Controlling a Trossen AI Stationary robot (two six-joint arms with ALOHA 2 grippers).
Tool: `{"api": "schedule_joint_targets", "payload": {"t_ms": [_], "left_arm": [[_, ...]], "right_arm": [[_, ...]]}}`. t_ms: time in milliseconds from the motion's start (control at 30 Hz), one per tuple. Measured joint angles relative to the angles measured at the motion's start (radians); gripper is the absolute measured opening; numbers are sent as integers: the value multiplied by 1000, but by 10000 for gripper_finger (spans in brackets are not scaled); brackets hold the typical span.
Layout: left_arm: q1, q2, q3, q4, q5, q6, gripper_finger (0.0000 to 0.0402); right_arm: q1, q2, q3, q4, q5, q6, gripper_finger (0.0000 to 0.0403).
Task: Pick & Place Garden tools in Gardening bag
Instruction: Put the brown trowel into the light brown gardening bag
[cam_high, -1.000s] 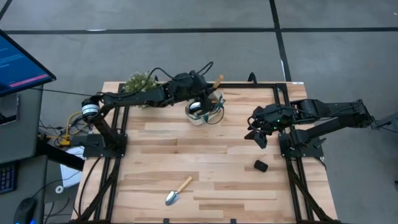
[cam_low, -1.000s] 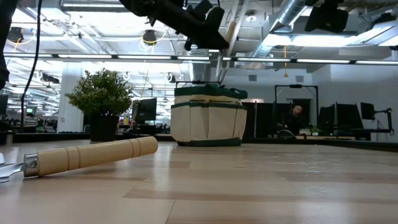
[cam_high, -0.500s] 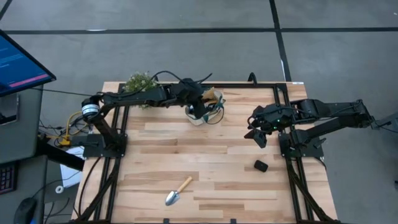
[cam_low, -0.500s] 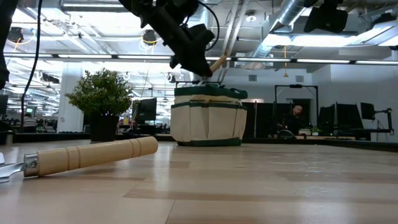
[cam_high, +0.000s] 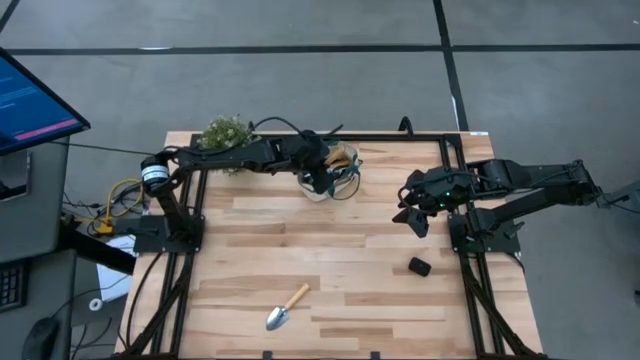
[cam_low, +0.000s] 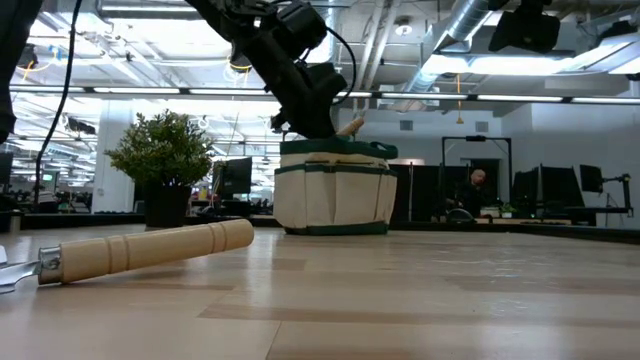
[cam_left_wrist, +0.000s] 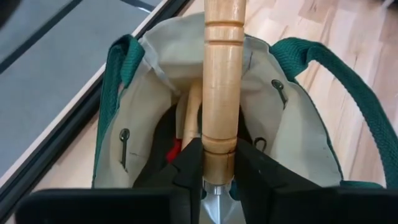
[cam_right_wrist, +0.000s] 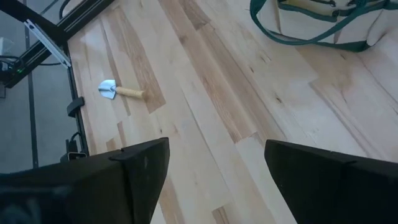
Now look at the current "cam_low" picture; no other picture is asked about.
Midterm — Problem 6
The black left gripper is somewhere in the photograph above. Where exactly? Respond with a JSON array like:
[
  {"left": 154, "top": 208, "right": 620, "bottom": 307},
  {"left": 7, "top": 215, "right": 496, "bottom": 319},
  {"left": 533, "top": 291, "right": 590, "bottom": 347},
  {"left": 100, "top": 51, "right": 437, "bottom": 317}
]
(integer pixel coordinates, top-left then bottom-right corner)
[{"left": 234, "top": 29, "right": 349, "bottom": 140}]

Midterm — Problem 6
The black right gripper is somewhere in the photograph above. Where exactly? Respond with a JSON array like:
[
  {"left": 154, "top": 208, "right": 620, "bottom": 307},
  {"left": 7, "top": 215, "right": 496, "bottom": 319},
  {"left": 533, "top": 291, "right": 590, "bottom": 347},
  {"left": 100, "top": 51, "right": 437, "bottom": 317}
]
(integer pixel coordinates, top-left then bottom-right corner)
[{"left": 487, "top": 9, "right": 562, "bottom": 54}]

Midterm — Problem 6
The wooden-handled trowel with black strap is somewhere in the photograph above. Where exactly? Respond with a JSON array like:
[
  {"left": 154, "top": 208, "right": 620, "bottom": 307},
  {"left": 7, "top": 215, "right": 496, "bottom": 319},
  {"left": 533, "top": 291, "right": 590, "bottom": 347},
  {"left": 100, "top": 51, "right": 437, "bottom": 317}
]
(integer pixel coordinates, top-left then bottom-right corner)
[{"left": 336, "top": 116, "right": 367, "bottom": 138}]

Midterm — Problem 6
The cream green canvas gardening bag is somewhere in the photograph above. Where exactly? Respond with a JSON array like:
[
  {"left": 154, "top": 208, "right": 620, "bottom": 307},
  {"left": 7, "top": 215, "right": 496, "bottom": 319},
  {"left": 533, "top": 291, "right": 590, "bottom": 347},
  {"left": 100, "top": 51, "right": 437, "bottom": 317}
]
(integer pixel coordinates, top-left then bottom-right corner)
[{"left": 273, "top": 135, "right": 400, "bottom": 237}]

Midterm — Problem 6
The black computer monitor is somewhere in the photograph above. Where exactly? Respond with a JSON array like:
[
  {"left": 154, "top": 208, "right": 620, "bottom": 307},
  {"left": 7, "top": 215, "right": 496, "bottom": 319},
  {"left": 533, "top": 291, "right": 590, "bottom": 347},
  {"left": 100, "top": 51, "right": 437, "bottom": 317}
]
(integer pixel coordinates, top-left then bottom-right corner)
[
  {"left": 538, "top": 165, "right": 586, "bottom": 211},
  {"left": 512, "top": 168, "right": 542, "bottom": 214},
  {"left": 219, "top": 156, "right": 254, "bottom": 202}
]

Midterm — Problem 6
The long ceiling light bar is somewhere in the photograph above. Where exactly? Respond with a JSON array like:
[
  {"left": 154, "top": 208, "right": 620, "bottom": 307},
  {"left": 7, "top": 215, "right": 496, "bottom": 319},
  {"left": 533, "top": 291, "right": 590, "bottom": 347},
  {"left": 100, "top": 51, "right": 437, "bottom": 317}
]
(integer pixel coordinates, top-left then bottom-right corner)
[{"left": 9, "top": 83, "right": 640, "bottom": 105}]

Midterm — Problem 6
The black partition panel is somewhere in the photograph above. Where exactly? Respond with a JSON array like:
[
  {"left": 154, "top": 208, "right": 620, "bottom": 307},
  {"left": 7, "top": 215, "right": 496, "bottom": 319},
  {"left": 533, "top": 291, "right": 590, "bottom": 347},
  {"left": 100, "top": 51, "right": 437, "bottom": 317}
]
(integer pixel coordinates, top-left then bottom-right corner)
[{"left": 389, "top": 163, "right": 471, "bottom": 224}]

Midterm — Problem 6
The green potted plant black pot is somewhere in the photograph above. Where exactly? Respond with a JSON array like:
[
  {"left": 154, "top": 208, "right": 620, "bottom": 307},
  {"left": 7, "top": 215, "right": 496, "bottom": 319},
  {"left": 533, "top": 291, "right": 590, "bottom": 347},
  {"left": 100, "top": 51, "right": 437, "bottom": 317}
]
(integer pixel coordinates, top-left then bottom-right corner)
[{"left": 103, "top": 108, "right": 217, "bottom": 230}]

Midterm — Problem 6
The small black monitor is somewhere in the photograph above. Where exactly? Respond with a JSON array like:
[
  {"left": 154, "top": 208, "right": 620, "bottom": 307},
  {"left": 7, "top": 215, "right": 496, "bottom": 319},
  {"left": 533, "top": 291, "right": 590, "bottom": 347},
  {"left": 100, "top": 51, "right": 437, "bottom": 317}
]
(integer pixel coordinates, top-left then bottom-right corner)
[{"left": 579, "top": 164, "right": 605, "bottom": 194}]

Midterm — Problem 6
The person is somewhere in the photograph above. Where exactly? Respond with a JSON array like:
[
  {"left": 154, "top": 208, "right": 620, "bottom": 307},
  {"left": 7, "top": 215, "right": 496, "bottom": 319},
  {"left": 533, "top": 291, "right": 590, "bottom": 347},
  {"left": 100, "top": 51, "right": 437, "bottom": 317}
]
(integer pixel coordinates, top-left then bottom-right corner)
[{"left": 446, "top": 168, "right": 489, "bottom": 219}]

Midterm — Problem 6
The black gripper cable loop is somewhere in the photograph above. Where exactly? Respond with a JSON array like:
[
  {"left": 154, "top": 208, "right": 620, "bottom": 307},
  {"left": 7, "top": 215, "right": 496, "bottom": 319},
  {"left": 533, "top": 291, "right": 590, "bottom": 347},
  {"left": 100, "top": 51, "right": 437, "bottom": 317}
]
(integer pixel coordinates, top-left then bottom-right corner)
[{"left": 324, "top": 25, "right": 359, "bottom": 107}]

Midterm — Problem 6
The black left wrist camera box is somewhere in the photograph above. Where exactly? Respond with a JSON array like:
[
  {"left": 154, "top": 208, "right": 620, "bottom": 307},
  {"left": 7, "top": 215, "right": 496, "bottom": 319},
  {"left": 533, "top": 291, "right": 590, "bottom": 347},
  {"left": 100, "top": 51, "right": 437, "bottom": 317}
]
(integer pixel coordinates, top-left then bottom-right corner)
[{"left": 271, "top": 1, "right": 330, "bottom": 50}]

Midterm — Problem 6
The black tubular stand frame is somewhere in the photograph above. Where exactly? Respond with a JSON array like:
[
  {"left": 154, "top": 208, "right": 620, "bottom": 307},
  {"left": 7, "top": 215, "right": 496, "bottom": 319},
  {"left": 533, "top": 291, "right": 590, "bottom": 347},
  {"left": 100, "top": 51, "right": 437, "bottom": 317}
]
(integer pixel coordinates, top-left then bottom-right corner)
[{"left": 440, "top": 135, "right": 514, "bottom": 201}]

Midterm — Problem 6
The black table side rail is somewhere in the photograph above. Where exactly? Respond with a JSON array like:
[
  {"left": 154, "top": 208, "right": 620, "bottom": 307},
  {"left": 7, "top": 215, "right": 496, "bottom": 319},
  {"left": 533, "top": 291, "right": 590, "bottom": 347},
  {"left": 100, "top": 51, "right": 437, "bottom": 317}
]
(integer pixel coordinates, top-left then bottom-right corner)
[{"left": 0, "top": 212, "right": 640, "bottom": 246}]

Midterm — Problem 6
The garden tool pale wooden handle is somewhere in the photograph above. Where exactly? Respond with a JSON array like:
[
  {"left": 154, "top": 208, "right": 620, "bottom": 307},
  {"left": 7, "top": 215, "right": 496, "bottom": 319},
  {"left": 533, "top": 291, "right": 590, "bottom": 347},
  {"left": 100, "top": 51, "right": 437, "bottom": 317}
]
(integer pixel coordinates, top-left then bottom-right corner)
[{"left": 0, "top": 218, "right": 256, "bottom": 296}]

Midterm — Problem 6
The long black hanging cable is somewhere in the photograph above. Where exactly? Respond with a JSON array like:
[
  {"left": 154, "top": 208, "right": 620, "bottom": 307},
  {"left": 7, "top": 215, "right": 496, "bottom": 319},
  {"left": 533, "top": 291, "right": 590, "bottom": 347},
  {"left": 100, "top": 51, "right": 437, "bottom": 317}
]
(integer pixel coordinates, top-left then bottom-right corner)
[{"left": 32, "top": 0, "right": 84, "bottom": 204}]

